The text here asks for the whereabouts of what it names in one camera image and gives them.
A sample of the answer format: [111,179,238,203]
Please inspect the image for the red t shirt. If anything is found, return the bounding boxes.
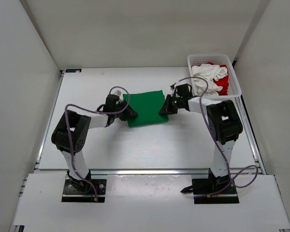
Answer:
[202,63,229,95]

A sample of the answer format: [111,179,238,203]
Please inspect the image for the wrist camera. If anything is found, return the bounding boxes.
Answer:
[175,84,193,98]
[111,90,122,97]

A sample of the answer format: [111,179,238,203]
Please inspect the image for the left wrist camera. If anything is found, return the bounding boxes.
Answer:
[111,90,122,97]

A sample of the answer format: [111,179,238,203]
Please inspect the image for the green t shirt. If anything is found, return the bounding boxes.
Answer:
[128,90,169,128]

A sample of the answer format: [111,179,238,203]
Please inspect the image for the aluminium table rail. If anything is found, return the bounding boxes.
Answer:
[33,168,264,179]

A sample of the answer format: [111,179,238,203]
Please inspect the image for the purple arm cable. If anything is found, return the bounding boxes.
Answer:
[170,77,259,199]
[65,87,131,203]

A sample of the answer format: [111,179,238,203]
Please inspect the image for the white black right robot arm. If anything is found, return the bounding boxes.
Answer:
[159,94,243,195]

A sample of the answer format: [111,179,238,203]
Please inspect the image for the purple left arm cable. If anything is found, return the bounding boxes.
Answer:
[65,87,131,203]

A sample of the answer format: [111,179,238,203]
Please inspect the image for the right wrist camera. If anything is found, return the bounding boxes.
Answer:
[175,84,193,98]

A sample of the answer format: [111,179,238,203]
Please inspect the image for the white plastic basket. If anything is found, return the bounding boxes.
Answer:
[187,54,242,101]

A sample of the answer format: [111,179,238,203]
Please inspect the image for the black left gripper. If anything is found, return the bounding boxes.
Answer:
[112,99,138,121]

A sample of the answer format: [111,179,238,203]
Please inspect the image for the white t shirt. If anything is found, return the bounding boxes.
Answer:
[191,63,229,96]

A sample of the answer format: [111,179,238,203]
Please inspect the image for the dark table label sticker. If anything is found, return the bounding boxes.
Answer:
[65,69,82,73]

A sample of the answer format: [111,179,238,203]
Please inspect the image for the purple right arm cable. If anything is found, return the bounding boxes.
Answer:
[170,77,259,199]

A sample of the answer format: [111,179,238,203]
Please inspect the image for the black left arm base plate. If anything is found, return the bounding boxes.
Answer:
[61,178,107,203]

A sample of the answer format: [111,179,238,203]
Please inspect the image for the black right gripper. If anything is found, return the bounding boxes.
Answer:
[160,95,184,115]

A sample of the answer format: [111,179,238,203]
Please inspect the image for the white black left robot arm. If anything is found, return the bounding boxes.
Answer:
[51,94,138,194]

